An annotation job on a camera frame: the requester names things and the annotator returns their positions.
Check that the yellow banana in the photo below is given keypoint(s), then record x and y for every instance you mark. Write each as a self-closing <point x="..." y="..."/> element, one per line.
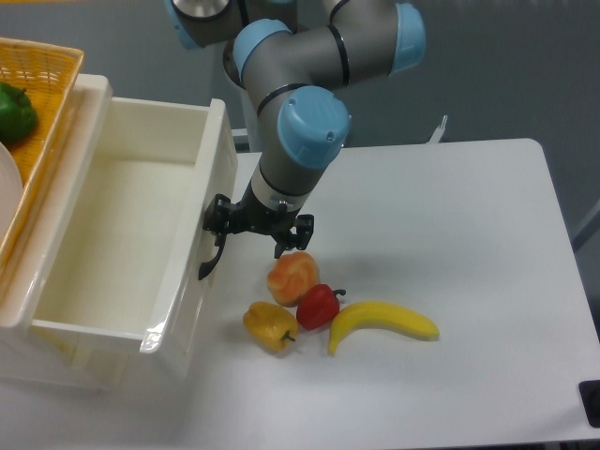
<point x="380" y="315"/>

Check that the white plate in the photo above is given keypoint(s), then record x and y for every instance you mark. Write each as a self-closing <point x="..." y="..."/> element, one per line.
<point x="11" y="189"/>

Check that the red bell pepper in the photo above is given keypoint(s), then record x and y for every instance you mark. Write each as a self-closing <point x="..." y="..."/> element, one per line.
<point x="318" y="306"/>

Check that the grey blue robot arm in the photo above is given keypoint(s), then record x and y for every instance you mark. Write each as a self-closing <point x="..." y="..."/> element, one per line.
<point x="291" y="78"/>

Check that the black top drawer handle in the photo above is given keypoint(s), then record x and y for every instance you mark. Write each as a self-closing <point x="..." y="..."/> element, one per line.
<point x="206" y="268"/>

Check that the yellow woven basket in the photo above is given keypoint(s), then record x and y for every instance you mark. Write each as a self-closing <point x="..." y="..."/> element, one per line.
<point x="47" y="73"/>

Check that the black device at table edge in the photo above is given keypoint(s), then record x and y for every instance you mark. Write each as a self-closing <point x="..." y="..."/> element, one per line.
<point x="590" y="395"/>

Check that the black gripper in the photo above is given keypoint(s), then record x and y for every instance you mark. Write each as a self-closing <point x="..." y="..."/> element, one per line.
<point x="289" y="230"/>

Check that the yellow bell pepper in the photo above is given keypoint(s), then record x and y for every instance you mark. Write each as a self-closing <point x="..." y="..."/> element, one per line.
<point x="273" y="326"/>

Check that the orange bread roll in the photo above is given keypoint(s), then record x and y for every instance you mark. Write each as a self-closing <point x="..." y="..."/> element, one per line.
<point x="291" y="277"/>

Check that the white drawer cabinet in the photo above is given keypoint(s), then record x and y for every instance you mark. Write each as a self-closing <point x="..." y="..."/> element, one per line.
<point x="34" y="346"/>

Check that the green bell pepper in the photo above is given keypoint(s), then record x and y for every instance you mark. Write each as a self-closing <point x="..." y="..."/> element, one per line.
<point x="18" y="117"/>

